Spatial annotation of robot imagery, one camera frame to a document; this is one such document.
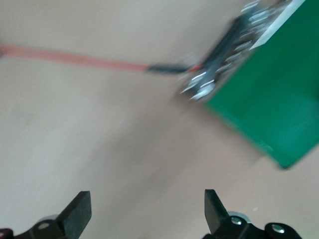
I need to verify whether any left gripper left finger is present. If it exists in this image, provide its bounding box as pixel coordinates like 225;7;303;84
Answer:
0;191;92;239

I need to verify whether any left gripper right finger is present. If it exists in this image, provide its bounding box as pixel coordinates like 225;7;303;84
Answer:
201;189;304;239

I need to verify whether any green conveyor belt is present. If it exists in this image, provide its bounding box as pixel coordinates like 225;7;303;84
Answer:
178;0;319;170

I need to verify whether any red black motor cable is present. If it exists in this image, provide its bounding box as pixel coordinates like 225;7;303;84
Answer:
0;43;200;75

